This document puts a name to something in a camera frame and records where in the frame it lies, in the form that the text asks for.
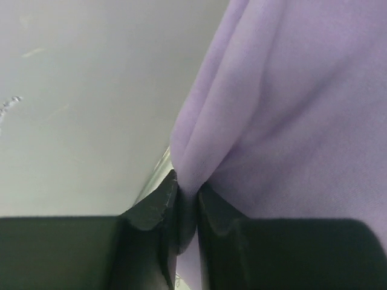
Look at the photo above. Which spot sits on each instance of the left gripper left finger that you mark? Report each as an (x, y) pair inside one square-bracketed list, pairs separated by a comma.
[(134, 250)]

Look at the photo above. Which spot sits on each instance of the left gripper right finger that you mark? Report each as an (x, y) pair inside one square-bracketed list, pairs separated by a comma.
[(238, 252)]

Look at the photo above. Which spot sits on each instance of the purple t shirt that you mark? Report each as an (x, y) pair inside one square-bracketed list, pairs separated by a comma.
[(287, 117)]

